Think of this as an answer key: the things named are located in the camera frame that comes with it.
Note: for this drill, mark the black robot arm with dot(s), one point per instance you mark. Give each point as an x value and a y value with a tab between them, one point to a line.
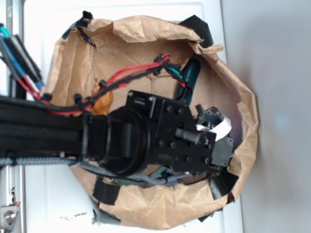
29	131

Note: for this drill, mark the aluminium frame rail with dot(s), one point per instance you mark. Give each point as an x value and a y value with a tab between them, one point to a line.
12	178

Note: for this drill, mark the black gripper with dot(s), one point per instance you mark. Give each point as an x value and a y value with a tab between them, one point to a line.
179	140

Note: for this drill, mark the orange conch seashell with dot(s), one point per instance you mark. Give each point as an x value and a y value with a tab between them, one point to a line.
102	105

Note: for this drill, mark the metal corner bracket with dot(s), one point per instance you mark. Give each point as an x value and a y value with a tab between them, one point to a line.
10	219

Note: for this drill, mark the dark green plastic pickle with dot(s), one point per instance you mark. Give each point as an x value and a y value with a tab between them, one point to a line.
190	74

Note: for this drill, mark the light blue cloth rag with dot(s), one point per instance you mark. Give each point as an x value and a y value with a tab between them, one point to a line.
161	173

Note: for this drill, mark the brown paper bag bin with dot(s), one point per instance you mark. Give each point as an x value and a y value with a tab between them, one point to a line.
86	54

